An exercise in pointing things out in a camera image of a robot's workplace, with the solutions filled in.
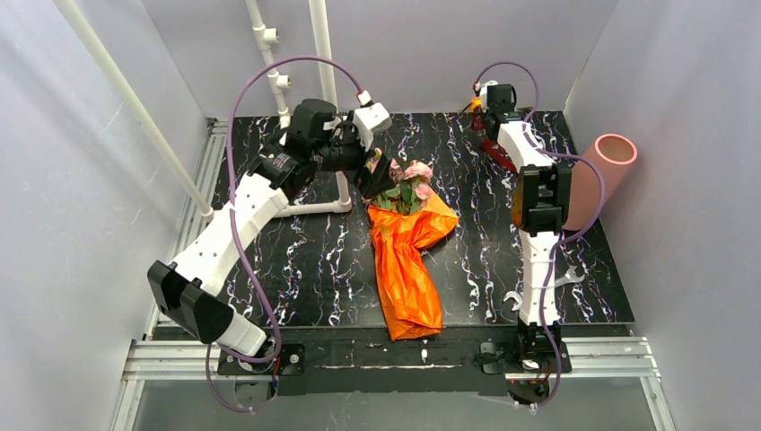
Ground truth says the dark red ribbon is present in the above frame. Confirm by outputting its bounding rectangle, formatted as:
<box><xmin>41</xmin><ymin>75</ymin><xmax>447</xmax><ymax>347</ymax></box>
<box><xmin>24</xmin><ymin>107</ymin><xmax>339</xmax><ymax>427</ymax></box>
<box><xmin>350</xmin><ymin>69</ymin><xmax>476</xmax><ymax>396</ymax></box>
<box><xmin>470</xmin><ymin>113</ymin><xmax>518</xmax><ymax>173</ymax></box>

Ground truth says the pink flower bunch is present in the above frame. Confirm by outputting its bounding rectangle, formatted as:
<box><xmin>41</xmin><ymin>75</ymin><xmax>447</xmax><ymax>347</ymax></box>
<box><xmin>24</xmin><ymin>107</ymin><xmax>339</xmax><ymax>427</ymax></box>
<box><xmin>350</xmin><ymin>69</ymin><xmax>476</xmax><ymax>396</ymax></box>
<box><xmin>369</xmin><ymin>159</ymin><xmax>433</xmax><ymax>216</ymax></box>

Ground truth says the orange wrapping paper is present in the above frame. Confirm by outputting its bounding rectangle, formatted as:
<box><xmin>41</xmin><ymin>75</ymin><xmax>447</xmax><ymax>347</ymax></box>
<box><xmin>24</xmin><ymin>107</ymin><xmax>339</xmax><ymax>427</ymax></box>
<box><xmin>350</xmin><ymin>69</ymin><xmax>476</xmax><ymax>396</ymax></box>
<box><xmin>368</xmin><ymin>193</ymin><xmax>459</xmax><ymax>341</ymax></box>

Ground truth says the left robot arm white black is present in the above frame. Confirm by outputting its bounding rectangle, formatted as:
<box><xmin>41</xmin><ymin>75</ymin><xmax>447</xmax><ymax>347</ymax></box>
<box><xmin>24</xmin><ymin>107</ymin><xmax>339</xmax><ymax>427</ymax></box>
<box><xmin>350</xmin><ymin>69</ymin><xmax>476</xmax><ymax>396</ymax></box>
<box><xmin>147</xmin><ymin>92</ymin><xmax>395</xmax><ymax>364</ymax></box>

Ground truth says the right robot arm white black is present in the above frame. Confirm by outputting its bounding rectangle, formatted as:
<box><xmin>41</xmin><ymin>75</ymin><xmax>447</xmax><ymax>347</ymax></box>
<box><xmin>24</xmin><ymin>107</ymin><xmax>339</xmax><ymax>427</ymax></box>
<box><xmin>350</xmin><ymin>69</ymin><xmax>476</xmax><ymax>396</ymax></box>
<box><xmin>474</xmin><ymin>81</ymin><xmax>571</xmax><ymax>350</ymax></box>

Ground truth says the pink cylindrical vase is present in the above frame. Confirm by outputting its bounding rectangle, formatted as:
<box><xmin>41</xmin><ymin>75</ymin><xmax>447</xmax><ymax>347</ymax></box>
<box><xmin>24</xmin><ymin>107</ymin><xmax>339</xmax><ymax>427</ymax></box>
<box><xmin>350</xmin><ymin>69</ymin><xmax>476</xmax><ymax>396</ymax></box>
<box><xmin>564</xmin><ymin>134</ymin><xmax>638</xmax><ymax>232</ymax></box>

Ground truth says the yellow round button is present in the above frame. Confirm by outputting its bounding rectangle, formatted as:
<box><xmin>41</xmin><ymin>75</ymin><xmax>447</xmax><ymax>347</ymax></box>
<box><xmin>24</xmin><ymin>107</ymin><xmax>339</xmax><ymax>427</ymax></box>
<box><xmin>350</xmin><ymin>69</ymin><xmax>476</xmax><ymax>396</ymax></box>
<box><xmin>462</xmin><ymin>97</ymin><xmax>483</xmax><ymax>113</ymax></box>

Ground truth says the silver wrench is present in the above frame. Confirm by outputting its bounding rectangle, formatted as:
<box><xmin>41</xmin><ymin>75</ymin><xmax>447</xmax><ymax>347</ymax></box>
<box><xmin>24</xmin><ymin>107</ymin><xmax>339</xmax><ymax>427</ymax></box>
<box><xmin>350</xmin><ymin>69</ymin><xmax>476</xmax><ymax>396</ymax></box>
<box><xmin>502</xmin><ymin>266</ymin><xmax>586</xmax><ymax>312</ymax></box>

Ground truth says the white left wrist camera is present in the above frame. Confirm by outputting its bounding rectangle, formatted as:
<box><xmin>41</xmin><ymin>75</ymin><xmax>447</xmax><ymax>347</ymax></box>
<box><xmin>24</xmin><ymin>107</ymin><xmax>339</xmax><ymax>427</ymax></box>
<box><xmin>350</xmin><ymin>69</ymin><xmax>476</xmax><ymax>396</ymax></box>
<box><xmin>352</xmin><ymin>102</ymin><xmax>392</xmax><ymax>152</ymax></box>

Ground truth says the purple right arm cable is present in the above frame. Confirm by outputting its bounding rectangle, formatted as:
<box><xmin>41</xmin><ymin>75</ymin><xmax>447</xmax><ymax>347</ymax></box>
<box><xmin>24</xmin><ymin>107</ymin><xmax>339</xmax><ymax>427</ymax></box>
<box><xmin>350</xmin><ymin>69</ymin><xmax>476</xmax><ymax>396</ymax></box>
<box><xmin>473</xmin><ymin>61</ymin><xmax>607</xmax><ymax>411</ymax></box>

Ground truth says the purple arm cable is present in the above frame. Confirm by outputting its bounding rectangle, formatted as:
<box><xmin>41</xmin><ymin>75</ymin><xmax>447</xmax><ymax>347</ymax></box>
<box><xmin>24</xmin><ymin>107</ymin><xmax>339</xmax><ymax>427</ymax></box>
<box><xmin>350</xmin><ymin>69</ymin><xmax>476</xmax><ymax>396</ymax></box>
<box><xmin>205</xmin><ymin>56</ymin><xmax>371</xmax><ymax>414</ymax></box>
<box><xmin>473</xmin><ymin>61</ymin><xmax>607</xmax><ymax>411</ymax></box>

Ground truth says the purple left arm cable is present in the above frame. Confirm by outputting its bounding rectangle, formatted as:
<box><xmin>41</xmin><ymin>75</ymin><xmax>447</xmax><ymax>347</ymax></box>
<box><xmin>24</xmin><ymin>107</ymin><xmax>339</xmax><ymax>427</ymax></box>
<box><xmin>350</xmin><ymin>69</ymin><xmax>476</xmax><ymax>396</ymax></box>
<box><xmin>205</xmin><ymin>56</ymin><xmax>371</xmax><ymax>414</ymax></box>

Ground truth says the white PVC pipe frame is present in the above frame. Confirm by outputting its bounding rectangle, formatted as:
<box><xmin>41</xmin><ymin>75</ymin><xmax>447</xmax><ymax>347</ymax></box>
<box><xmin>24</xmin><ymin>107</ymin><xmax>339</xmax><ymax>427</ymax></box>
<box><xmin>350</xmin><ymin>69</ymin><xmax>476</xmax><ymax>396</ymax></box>
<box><xmin>54</xmin><ymin>0</ymin><xmax>369</xmax><ymax>220</ymax></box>

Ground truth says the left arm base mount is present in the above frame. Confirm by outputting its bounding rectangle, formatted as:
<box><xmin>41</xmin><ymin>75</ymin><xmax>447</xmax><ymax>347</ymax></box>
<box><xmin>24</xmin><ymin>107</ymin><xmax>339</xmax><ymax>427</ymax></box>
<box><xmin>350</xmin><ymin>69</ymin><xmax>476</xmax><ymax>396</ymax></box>
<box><xmin>216</xmin><ymin>344</ymin><xmax>306</xmax><ymax>400</ymax></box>

